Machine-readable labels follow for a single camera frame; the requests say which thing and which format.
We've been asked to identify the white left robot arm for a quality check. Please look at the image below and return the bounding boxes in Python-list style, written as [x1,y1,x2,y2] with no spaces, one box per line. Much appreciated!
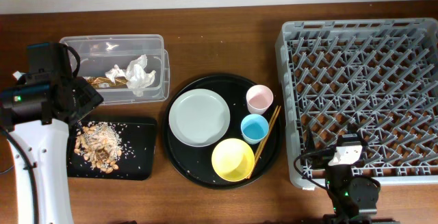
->
[1,77,103,223]

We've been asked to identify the grey dishwasher rack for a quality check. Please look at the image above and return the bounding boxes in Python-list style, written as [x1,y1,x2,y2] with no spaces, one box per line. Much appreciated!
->
[275,18,437,189]

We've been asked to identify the large white tissue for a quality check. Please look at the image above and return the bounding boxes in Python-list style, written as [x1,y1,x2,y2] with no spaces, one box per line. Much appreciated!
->
[105,55,156,97]

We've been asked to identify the blue plastic cup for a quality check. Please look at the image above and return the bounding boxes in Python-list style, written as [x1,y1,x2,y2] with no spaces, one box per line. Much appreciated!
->
[240,114,269,145]

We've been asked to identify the gold snack wrapper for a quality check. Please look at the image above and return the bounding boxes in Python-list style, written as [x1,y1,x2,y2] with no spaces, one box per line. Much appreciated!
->
[84,77,127,89]

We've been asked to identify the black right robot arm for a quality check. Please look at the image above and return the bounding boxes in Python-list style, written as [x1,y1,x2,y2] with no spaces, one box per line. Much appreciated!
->
[303,124,381,224]

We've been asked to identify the pink plastic cup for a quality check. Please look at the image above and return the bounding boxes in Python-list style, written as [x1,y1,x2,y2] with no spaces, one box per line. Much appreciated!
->
[246,85,274,115]

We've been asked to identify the grey round plate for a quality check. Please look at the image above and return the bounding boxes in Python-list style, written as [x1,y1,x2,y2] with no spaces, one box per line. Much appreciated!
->
[168,88,231,147]

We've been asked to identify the black rectangular tray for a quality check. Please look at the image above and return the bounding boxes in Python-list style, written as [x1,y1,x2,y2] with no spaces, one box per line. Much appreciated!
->
[66,114,157,181]

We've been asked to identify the yellow plastic bowl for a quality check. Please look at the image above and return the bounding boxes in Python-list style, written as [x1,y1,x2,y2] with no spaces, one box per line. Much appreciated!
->
[211,138,255,182]

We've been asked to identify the clear plastic waste bin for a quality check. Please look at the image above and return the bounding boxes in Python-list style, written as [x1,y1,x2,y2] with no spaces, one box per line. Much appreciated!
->
[60,34,170,105]

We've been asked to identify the peanut and rice scraps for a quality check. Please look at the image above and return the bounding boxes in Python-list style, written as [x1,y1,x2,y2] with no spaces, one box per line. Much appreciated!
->
[73,121,136,174]

